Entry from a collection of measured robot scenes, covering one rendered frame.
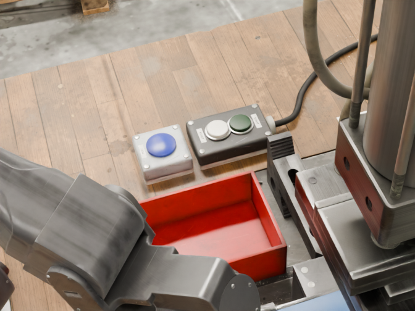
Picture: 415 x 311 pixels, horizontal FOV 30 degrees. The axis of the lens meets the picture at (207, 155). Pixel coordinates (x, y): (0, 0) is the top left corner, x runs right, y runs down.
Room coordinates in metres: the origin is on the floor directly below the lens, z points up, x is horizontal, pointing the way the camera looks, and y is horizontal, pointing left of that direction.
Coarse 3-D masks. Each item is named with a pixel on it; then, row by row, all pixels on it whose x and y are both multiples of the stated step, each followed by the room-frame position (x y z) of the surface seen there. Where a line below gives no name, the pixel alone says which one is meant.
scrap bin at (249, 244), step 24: (192, 192) 0.58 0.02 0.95; (216, 192) 0.58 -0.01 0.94; (240, 192) 0.59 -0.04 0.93; (168, 216) 0.57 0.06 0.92; (192, 216) 0.58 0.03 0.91; (216, 216) 0.57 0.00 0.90; (240, 216) 0.57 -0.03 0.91; (264, 216) 0.54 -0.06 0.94; (168, 240) 0.54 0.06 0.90; (192, 240) 0.54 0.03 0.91; (216, 240) 0.54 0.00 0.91; (240, 240) 0.53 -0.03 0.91; (264, 240) 0.53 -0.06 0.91; (240, 264) 0.47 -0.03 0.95; (264, 264) 0.48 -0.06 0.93
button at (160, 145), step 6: (150, 138) 0.69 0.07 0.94; (156, 138) 0.68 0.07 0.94; (162, 138) 0.68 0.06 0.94; (168, 138) 0.68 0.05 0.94; (174, 138) 0.68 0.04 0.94; (150, 144) 0.67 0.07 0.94; (156, 144) 0.67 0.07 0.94; (162, 144) 0.67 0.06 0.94; (168, 144) 0.67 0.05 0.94; (174, 144) 0.67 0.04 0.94; (150, 150) 0.67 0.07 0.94; (156, 150) 0.66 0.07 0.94; (162, 150) 0.66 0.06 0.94; (168, 150) 0.66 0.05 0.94; (174, 150) 0.67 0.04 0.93; (156, 156) 0.66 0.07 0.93; (162, 156) 0.66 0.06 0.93
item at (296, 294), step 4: (292, 280) 0.44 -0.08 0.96; (296, 280) 0.43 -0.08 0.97; (292, 284) 0.44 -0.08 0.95; (296, 284) 0.43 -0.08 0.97; (292, 288) 0.44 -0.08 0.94; (296, 288) 0.43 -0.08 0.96; (300, 288) 0.42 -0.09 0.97; (292, 292) 0.44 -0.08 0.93; (296, 292) 0.43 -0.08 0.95; (300, 292) 0.42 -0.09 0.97; (292, 296) 0.44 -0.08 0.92; (296, 296) 0.43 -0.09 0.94; (300, 296) 0.42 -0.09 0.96; (292, 300) 0.44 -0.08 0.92
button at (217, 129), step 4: (216, 120) 0.71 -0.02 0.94; (220, 120) 0.71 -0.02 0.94; (208, 124) 0.70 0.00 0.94; (212, 124) 0.70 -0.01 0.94; (216, 124) 0.70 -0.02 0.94; (220, 124) 0.70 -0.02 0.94; (224, 124) 0.70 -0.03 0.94; (208, 128) 0.69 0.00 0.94; (212, 128) 0.69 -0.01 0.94; (216, 128) 0.69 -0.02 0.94; (220, 128) 0.69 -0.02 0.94; (224, 128) 0.69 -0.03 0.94; (208, 132) 0.69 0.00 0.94; (212, 132) 0.69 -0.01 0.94; (216, 132) 0.69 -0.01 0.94; (220, 132) 0.68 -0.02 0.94; (224, 132) 0.68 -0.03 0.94; (212, 136) 0.68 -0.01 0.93; (216, 136) 0.68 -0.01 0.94; (220, 136) 0.68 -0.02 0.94
